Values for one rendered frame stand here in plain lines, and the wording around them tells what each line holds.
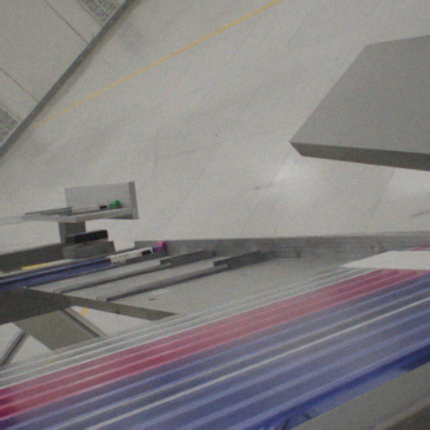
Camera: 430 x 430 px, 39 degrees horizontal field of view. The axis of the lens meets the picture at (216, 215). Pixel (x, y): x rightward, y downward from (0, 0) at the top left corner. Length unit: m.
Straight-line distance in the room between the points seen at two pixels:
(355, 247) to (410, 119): 0.38
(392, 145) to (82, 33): 8.64
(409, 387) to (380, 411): 0.02
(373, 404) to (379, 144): 0.72
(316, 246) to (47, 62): 8.56
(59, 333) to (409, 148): 0.69
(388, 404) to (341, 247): 0.37
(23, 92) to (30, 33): 0.85
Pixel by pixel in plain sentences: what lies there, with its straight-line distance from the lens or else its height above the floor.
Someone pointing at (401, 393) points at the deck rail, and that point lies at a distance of 0.20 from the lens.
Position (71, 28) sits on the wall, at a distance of 9.35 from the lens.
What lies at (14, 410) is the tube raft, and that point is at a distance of 0.26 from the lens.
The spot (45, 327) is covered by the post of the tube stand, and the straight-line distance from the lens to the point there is 1.15.
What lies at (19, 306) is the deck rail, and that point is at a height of 0.81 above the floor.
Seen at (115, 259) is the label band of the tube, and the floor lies 0.78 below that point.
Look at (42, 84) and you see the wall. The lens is 8.95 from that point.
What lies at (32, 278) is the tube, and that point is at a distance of 0.74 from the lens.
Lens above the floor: 1.05
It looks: 25 degrees down
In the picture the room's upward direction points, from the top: 47 degrees counter-clockwise
